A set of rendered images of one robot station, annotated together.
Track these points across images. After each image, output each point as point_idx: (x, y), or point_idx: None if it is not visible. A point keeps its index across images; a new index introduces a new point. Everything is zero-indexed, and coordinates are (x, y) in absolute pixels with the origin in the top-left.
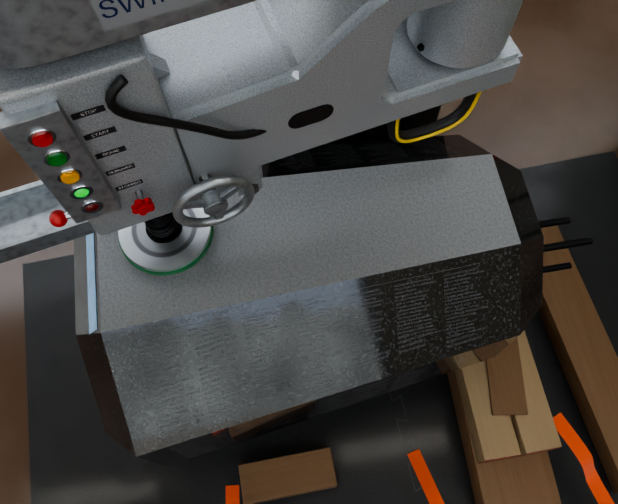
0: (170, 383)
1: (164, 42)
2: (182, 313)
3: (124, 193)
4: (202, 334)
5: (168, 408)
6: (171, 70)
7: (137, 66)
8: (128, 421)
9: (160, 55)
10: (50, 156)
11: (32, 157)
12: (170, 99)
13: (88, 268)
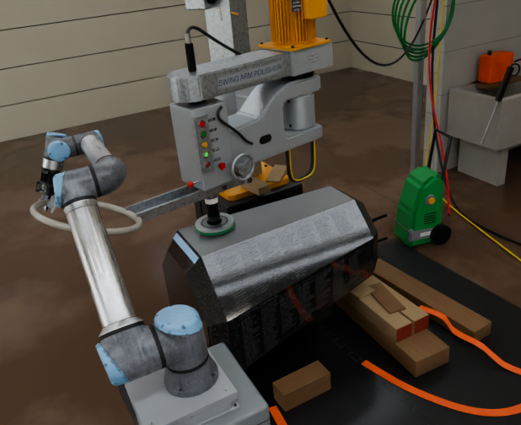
0: (235, 278)
1: None
2: (233, 244)
3: (214, 164)
4: (243, 252)
5: (237, 292)
6: None
7: (223, 104)
8: (220, 301)
9: None
10: (202, 132)
11: (197, 132)
12: None
13: (184, 249)
